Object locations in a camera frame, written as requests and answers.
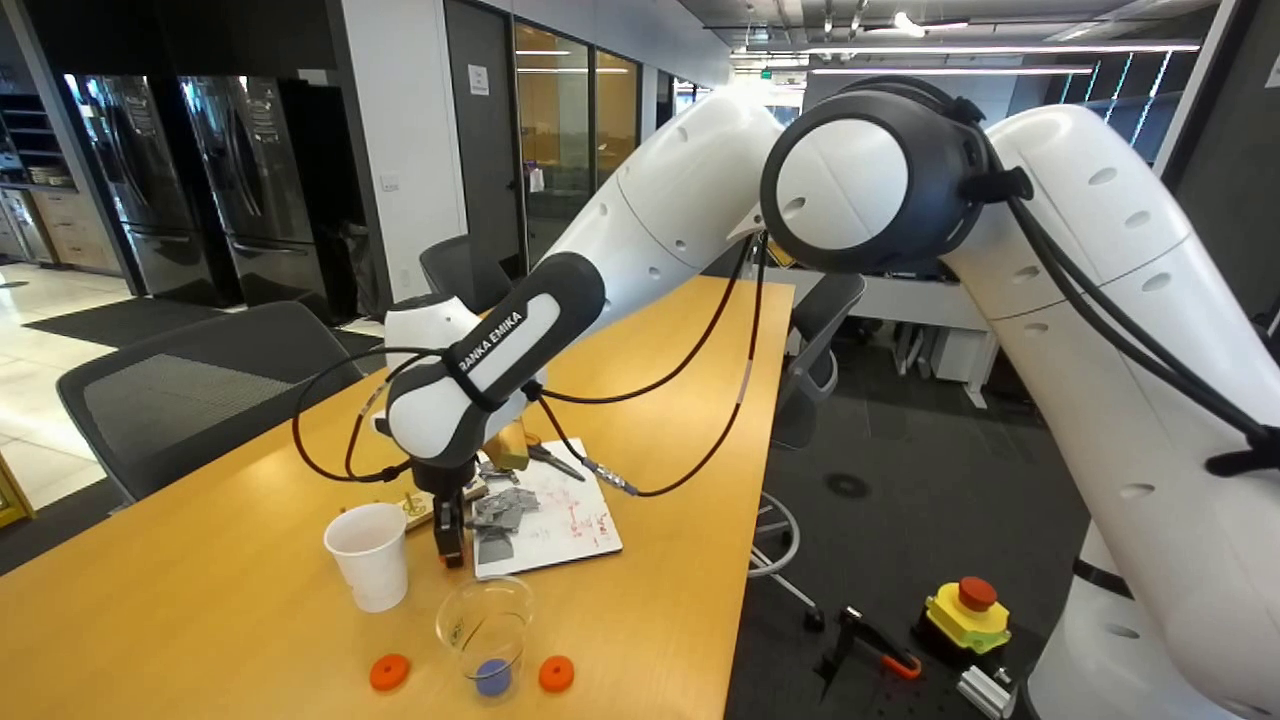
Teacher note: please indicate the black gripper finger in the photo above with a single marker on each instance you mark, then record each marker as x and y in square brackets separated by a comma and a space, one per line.
[442, 538]
[459, 558]

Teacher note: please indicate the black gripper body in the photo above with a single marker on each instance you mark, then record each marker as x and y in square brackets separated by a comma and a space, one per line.
[445, 487]

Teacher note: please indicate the clear plastic cup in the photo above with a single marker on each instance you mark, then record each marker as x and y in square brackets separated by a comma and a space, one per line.
[486, 623]

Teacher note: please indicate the blue disc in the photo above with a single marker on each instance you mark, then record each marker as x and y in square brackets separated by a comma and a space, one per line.
[495, 676]

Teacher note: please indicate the orange disc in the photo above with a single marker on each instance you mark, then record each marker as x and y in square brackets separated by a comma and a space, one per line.
[556, 674]
[391, 674]

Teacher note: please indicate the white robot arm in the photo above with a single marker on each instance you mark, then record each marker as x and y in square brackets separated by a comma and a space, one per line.
[1042, 232]

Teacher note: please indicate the white paper cup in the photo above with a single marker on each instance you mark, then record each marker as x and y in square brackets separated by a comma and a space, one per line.
[368, 553]

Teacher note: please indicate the grey mesh office chair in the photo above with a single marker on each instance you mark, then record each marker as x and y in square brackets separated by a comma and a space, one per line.
[454, 271]

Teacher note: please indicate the dark mesh office chair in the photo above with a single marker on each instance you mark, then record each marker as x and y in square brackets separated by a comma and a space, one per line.
[172, 401]

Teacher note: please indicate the black orange clamp tool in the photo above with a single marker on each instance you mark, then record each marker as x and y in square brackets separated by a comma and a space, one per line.
[853, 628]

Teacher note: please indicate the yellow red emergency stop button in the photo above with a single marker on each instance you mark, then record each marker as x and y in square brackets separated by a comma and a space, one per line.
[968, 614]

